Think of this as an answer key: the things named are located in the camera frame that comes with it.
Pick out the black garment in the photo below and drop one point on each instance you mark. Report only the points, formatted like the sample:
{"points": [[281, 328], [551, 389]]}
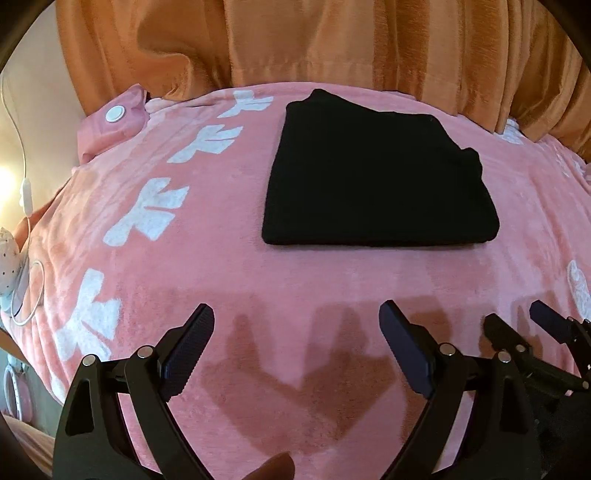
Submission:
{"points": [[348, 175]]}

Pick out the pink pillow with white button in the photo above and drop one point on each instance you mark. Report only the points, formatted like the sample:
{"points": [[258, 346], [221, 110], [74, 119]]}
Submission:
{"points": [[116, 122]]}

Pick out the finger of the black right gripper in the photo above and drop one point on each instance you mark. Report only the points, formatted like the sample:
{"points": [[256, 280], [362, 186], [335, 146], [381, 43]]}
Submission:
{"points": [[567, 331], [512, 341]]}

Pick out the person's left hand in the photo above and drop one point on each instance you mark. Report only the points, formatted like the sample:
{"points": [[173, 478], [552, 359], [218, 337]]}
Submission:
{"points": [[278, 467]]}

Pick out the white dotted pouch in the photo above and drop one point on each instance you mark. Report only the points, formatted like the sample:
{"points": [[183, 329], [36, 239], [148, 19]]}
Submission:
{"points": [[14, 261]]}

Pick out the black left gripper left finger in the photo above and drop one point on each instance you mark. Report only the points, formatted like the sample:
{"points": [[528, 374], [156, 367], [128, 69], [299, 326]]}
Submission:
{"points": [[92, 440]]}

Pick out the orange curtain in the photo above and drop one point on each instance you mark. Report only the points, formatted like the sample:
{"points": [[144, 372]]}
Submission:
{"points": [[489, 61]]}

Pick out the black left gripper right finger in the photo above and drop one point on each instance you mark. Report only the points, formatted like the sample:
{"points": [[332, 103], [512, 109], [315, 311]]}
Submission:
{"points": [[477, 423]]}

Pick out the pink fleece blanket white bows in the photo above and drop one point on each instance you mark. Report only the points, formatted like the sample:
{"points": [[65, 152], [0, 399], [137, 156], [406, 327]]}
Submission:
{"points": [[297, 363]]}

